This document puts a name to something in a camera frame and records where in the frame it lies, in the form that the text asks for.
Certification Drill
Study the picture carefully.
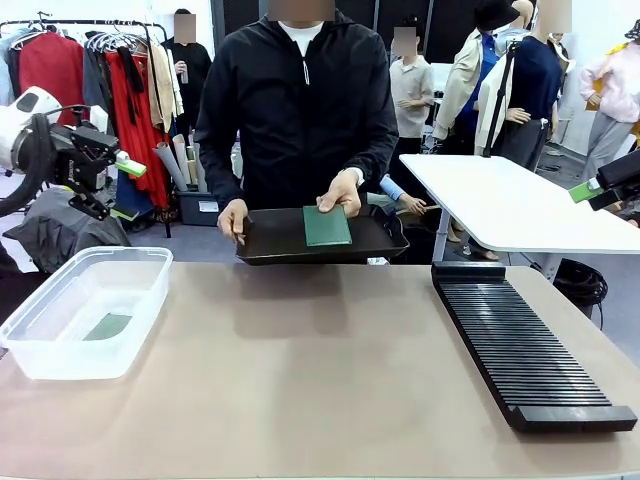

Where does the dark gray cloth cover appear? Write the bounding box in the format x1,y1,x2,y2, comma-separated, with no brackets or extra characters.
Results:
2,184,132,274

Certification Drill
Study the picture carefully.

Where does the mannequin in beige coat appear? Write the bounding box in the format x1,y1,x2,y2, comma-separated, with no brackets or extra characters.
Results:
432,0,516,156

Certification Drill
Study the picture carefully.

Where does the beige hanging garment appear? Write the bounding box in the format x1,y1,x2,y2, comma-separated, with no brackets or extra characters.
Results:
147,42,184,134

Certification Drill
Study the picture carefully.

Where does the gray hanging jacket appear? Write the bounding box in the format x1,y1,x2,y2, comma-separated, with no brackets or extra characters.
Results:
82,44,117,136

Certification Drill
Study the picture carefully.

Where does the white side table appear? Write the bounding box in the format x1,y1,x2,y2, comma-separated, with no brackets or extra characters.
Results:
398,152,640,265

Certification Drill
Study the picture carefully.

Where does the green PCB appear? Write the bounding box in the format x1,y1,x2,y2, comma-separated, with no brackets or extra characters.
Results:
302,204,353,248
82,312,134,342

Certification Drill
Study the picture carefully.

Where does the person's right hand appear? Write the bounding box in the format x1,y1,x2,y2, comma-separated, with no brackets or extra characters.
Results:
217,198,251,246

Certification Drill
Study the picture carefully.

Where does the red hanging dress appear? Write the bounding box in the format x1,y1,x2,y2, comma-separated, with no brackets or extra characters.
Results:
107,49,170,209

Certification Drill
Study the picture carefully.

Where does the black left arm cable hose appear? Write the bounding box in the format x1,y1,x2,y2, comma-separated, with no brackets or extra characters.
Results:
0,113,54,217

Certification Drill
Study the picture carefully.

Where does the beige paper roll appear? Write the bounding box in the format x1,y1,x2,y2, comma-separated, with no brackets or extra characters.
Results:
172,133,194,187

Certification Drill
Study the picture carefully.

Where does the person's left hand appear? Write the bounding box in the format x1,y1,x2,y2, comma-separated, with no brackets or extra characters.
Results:
316,168,362,219

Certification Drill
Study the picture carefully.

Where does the bystander in black clothes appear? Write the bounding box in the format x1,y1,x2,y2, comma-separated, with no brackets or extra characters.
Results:
162,8,214,146

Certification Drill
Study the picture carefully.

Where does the black bucket hat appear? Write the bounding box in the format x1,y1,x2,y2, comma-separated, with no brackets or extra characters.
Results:
473,0,522,32

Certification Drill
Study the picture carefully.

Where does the person's right forearm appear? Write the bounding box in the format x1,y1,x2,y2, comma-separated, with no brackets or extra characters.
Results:
193,134,247,211

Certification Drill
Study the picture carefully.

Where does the tall gray paper roll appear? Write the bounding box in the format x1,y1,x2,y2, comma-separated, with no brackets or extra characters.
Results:
192,142,209,194

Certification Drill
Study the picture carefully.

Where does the bystander in beige shirt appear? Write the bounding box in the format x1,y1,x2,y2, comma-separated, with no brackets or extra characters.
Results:
388,14,436,154

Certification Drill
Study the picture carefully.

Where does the black plastic tray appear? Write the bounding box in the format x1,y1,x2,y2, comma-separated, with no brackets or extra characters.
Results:
234,203,411,266

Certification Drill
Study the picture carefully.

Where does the black slotted PCB rack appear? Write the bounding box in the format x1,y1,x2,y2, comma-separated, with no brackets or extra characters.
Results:
430,260,639,434

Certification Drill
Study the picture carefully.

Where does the person in black jacket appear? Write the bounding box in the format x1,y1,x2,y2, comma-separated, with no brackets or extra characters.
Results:
193,4,400,211

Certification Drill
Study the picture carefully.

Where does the person's left forearm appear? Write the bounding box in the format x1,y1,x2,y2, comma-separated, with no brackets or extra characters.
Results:
343,132,400,185

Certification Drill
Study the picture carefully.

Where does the mannequin in navy sweater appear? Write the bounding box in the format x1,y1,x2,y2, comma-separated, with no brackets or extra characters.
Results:
499,0,571,171

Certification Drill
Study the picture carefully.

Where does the red hanging coat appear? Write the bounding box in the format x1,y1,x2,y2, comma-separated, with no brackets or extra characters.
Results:
18,32,86,126

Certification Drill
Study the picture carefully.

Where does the black metal clothes rack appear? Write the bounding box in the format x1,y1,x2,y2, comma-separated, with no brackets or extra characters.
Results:
0,12,177,239

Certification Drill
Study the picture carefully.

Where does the mannequin in pink jacket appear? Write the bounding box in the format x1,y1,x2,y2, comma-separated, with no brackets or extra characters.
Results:
579,19,640,184

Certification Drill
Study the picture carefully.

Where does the coiled black cable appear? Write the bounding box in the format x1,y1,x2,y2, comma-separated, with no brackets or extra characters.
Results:
552,258,609,306

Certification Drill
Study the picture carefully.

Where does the black hanging scarf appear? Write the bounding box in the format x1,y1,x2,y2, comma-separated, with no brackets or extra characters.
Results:
117,47,146,126

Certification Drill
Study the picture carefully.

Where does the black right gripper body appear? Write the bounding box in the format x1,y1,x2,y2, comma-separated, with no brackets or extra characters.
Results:
597,149,640,194

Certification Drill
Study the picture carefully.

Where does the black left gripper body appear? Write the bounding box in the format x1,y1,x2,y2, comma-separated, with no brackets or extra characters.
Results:
49,127,119,196

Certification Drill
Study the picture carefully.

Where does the clear plastic storage box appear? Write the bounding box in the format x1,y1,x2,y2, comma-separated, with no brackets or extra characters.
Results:
0,245,175,381

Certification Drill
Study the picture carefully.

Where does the gray storage bin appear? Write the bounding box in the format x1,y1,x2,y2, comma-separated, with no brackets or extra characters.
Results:
174,189,221,226

